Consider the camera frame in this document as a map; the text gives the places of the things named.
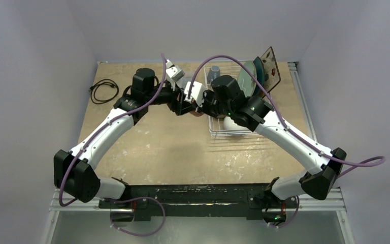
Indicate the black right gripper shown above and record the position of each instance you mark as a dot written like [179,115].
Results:
[207,102]

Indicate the square floral plate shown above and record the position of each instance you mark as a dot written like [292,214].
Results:
[270,76]

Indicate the white wire dish rack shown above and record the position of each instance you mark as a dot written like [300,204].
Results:
[231,69]

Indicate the white bowl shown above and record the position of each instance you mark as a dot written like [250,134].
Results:
[232,128]

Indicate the light green round plate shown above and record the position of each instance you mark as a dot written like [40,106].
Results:
[245,81]

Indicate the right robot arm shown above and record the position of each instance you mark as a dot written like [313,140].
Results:
[254,113]

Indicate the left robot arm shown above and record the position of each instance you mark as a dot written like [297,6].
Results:
[74,169]

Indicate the grey printed mug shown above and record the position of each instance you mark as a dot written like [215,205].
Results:
[213,73]

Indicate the pink flowered mug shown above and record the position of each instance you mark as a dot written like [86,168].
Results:
[196,114]

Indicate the black table edge rail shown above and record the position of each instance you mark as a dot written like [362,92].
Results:
[217,200]

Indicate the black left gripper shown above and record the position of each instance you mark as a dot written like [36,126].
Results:
[177,104]

